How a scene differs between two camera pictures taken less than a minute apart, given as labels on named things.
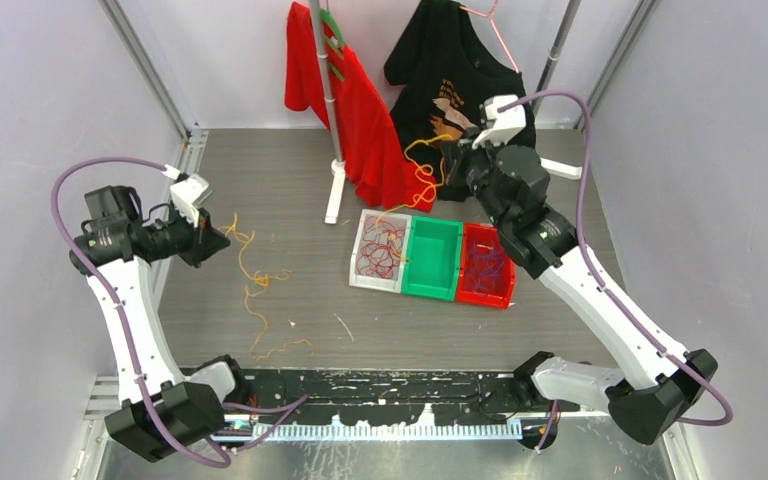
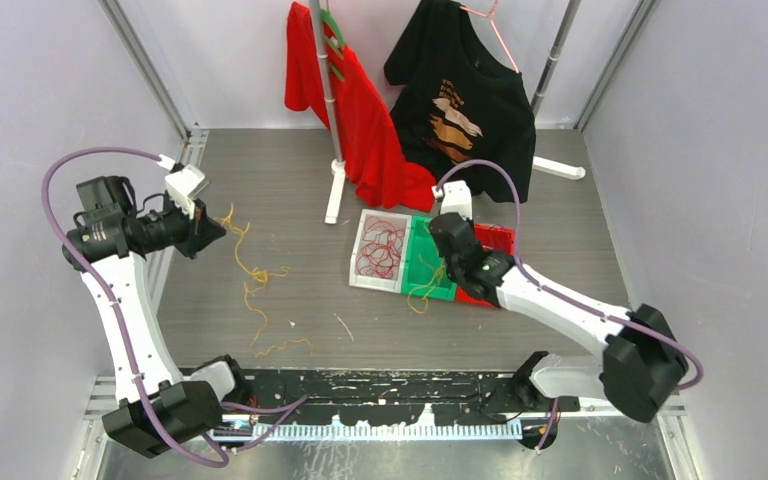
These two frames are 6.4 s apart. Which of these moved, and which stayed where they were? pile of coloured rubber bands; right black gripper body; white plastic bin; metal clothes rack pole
Moved: right black gripper body
Stayed: pile of coloured rubber bands; metal clothes rack pole; white plastic bin
